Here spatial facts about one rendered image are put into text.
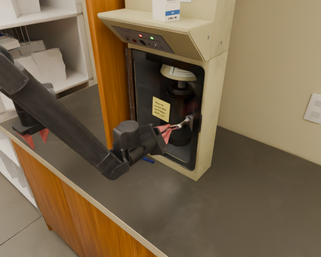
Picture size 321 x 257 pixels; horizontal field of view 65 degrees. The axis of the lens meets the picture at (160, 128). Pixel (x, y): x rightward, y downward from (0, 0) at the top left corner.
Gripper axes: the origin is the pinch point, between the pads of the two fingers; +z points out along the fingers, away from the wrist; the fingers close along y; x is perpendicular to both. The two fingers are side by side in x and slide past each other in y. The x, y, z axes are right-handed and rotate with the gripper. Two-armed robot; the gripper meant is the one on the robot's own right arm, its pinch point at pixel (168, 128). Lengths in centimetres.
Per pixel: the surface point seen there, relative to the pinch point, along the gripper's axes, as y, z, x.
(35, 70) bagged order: 52, 11, 106
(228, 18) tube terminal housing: 23.0, 13.7, -25.8
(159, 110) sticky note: 5.9, 3.9, 4.9
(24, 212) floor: -35, -28, 163
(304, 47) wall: 4, 49, -31
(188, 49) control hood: 19.9, -0.8, -20.6
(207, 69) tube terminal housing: 13.0, 5.6, -19.2
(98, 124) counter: 7, 7, 55
